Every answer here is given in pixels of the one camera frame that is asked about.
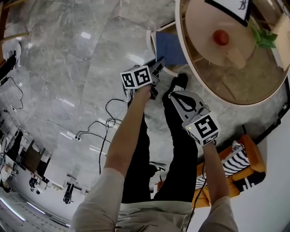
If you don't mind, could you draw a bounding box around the black white striped cushion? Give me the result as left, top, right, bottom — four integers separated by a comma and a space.
195, 140, 251, 189

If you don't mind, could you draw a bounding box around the green leafy plant sprig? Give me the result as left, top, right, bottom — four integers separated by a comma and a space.
247, 20, 278, 49

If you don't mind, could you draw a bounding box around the person's left leg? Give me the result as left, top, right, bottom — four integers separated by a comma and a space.
121, 99, 150, 204

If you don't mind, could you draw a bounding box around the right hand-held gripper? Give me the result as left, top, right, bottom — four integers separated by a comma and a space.
169, 90, 220, 146

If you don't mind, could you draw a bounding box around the white card with black border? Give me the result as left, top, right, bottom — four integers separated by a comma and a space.
204, 0, 252, 28

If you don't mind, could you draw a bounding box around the round glass table top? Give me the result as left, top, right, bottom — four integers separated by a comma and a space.
175, 0, 290, 106

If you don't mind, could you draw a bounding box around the person's left forearm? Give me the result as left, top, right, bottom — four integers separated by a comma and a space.
103, 85, 153, 175

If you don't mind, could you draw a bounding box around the black white patterned cushion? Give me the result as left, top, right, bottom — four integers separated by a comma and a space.
239, 171, 266, 191

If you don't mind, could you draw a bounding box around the red round fruit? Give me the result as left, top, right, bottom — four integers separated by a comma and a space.
213, 29, 230, 46

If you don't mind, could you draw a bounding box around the person's beige shirt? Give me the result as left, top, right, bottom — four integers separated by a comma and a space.
69, 167, 239, 232

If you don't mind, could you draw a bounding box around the person's leg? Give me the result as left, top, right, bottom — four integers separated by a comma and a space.
154, 89, 205, 203
121, 99, 150, 204

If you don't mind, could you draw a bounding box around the person's black right shoe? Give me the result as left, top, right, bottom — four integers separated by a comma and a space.
169, 72, 189, 97

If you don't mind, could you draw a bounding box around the person's right leg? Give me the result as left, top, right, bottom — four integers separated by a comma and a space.
154, 89, 205, 203

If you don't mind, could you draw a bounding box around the orange armchair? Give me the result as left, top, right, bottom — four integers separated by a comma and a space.
156, 133, 267, 209

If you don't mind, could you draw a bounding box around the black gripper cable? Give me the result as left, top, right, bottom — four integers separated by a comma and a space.
185, 162, 208, 232

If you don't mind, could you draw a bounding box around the thin black floor cable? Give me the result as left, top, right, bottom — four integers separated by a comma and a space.
0, 76, 25, 111

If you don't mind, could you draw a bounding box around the dark brown desk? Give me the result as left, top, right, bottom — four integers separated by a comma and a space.
22, 140, 53, 179

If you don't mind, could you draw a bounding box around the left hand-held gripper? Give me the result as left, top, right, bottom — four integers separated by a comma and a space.
120, 57, 165, 101

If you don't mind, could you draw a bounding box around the person's right forearm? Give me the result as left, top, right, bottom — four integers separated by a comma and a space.
202, 140, 230, 206

